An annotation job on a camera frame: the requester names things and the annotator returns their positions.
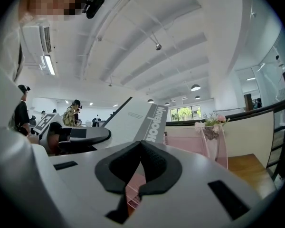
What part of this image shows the black handrail railing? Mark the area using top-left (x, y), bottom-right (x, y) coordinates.
top-left (165, 69), bottom-right (285, 185)

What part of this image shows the pink white flower bouquet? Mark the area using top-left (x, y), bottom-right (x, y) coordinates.
top-left (194, 113), bottom-right (231, 141)

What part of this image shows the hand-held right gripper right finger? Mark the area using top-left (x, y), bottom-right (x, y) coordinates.
top-left (125, 140), bottom-right (266, 228)

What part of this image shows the black head-mounted camera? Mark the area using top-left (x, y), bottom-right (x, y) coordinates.
top-left (82, 0), bottom-right (105, 19)

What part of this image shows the long ceiling light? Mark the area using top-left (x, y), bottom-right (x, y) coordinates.
top-left (43, 54), bottom-right (57, 76)

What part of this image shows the white ceiling air conditioner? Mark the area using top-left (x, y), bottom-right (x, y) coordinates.
top-left (22, 24), bottom-right (53, 55)

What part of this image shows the person's head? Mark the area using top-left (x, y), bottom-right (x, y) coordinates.
top-left (19, 0), bottom-right (90, 22)

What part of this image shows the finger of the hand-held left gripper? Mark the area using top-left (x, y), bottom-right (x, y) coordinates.
top-left (70, 126), bottom-right (112, 147)

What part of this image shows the person's beige shirt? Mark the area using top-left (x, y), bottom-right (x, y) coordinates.
top-left (0, 0), bottom-right (26, 129)

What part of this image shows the window with green view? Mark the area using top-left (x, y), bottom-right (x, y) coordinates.
top-left (170, 105), bottom-right (202, 122)

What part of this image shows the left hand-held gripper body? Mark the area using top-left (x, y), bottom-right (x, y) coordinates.
top-left (33, 113), bottom-right (96, 155)

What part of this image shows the wooden table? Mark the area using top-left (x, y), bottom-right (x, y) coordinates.
top-left (228, 153), bottom-right (277, 200)

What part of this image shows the person's left forearm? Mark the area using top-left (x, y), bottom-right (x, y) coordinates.
top-left (28, 134), bottom-right (40, 145)

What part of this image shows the white and grey book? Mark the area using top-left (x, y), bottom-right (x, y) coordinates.
top-left (102, 96), bottom-right (169, 149)

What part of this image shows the pink mesh tray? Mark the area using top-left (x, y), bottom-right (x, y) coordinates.
top-left (125, 124), bottom-right (229, 210)

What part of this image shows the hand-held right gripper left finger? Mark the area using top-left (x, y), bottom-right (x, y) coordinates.
top-left (48, 140), bottom-right (143, 228)

